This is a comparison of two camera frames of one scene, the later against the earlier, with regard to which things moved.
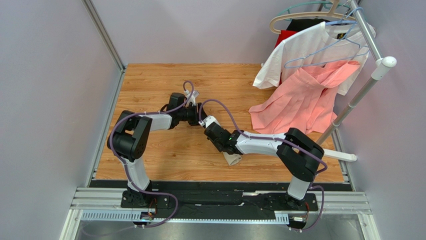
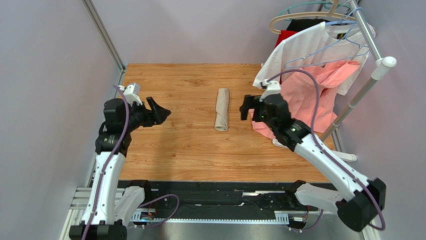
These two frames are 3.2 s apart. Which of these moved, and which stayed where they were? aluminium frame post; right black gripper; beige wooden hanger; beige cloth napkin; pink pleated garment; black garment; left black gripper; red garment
Moved: beige cloth napkin; right black gripper; left black gripper
Stayed: pink pleated garment; beige wooden hanger; red garment; black garment; aluminium frame post
